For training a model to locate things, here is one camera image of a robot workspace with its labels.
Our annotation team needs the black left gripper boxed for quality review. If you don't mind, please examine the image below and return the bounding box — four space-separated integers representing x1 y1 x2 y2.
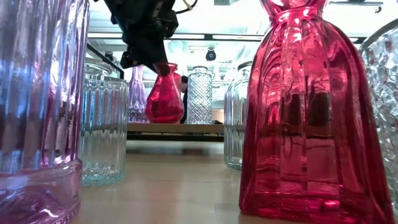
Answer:
104 0 180 72

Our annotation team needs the slender pink glass vase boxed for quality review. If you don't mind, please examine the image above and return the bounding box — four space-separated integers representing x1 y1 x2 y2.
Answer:
127 65 150 123

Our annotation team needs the red pear-shaped glass vase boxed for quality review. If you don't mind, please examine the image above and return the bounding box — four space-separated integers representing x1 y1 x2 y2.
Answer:
144 62 185 124

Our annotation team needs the clear diamond-pattern glass vase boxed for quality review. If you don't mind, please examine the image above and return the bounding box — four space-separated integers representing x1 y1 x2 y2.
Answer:
186 65 214 125

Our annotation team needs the clear ribbed glass jar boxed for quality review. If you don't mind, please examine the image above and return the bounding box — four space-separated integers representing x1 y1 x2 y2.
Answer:
223 60 253 172
80 57 129 187

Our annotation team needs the large pink ribbed vase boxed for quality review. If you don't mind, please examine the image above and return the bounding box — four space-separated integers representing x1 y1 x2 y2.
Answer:
0 0 91 224

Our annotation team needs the large red pleated vase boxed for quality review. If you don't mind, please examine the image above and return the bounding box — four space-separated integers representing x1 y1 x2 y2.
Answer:
238 0 395 224

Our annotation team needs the large clear hammered vase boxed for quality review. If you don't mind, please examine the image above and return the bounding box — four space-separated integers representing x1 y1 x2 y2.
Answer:
357 17 398 215

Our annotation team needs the black metal wooden shelf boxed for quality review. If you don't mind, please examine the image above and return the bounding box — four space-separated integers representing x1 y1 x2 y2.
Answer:
86 42 225 134

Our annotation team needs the black overhead light bar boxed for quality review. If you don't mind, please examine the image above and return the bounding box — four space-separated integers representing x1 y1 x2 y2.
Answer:
88 30 368 43

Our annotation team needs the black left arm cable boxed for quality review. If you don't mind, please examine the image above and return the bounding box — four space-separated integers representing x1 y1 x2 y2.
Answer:
175 0 198 15

